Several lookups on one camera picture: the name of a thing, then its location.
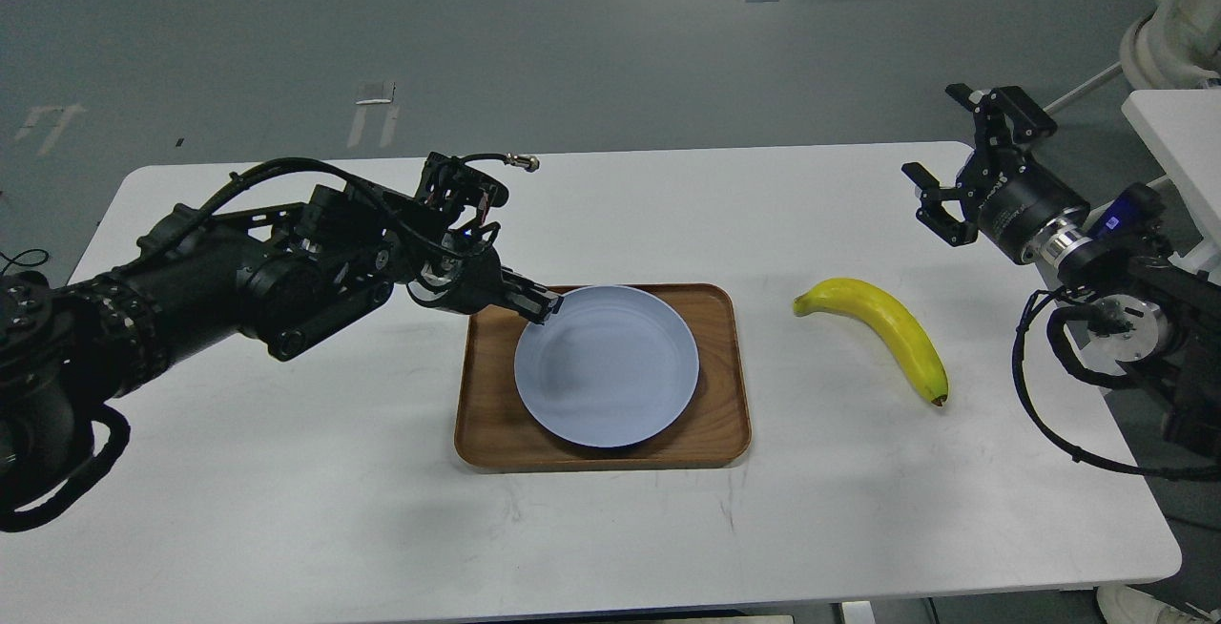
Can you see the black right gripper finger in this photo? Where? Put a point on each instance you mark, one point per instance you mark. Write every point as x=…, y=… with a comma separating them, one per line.
x=1005, y=121
x=932, y=212

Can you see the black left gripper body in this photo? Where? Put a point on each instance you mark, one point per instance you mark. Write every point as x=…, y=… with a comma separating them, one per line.
x=463, y=287

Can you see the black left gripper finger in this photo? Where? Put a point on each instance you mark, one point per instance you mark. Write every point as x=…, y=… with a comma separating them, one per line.
x=519, y=289
x=536, y=313

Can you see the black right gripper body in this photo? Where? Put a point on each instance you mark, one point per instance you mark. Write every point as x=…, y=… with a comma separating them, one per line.
x=1011, y=206

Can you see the light blue plate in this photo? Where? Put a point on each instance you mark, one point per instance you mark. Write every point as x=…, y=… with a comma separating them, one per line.
x=613, y=368

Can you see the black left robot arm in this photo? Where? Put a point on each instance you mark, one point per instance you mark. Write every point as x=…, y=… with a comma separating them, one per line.
x=289, y=252

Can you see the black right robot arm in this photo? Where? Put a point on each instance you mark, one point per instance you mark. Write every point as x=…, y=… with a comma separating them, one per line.
x=1127, y=316

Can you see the yellow banana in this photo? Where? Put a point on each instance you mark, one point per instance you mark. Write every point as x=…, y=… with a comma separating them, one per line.
x=908, y=343

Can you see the brown wooden tray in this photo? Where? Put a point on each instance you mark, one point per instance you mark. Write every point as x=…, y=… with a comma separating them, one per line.
x=494, y=432

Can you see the white side table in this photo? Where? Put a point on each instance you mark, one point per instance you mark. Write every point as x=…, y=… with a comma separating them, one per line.
x=1181, y=128

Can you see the white chair base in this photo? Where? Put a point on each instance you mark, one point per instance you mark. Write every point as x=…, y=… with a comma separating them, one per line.
x=1175, y=47

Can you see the white shoe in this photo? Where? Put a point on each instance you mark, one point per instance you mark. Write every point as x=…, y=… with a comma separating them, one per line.
x=1121, y=604

